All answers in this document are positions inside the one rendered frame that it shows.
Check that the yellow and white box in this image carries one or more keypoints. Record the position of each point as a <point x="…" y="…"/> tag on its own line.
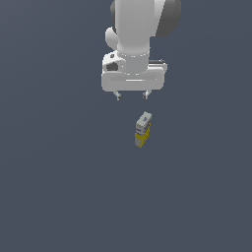
<point x="142" y="130"/>

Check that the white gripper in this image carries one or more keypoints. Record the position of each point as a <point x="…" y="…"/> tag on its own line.
<point x="131" y="80"/>

